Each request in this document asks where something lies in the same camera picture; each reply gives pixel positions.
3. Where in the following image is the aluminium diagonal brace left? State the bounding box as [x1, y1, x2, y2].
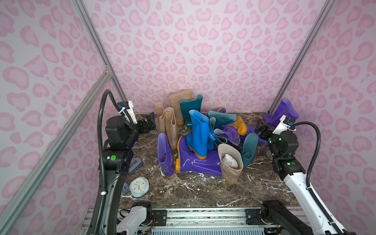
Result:
[1, 69, 113, 235]

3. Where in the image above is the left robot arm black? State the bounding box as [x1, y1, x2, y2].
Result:
[87, 112, 156, 235]

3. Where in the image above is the beige boot with paper stuffing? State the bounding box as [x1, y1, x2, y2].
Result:
[218, 144, 243, 185]

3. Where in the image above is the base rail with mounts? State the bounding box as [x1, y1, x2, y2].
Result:
[79, 206, 312, 235]

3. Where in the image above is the purple boot tip at back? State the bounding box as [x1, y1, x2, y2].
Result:
[217, 107, 226, 113]

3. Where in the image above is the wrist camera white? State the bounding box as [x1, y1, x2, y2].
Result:
[117, 101, 138, 124]
[273, 115, 295, 135]

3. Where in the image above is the teal boot standing at back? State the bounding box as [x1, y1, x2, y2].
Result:
[179, 94, 204, 130]

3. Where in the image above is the teal boot lying in pile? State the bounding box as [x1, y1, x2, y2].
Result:
[208, 110, 237, 130]

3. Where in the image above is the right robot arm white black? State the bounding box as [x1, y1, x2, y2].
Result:
[247, 116, 350, 235]

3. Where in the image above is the yellow boot sole in pile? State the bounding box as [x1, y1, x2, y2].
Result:
[233, 116, 248, 136]

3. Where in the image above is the aluminium frame post left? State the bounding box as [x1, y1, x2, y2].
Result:
[72, 0, 127, 101]

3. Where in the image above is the aluminium frame post right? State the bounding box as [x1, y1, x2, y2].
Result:
[268, 0, 337, 114]

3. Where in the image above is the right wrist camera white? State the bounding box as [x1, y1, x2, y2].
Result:
[273, 115, 295, 135]

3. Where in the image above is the mint alarm clock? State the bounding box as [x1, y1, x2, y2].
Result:
[129, 177, 149, 198]

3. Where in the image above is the blue boot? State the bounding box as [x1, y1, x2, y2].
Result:
[187, 110, 215, 160]

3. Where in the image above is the teal boot upside down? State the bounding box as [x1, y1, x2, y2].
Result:
[240, 133, 259, 171]

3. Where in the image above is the beige boot pair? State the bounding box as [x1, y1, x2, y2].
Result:
[164, 107, 179, 149]
[155, 102, 165, 133]

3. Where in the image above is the aluminium frame post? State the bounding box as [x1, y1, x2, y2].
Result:
[72, 0, 127, 101]
[268, 0, 337, 114]

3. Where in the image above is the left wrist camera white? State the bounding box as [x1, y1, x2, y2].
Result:
[117, 101, 138, 124]

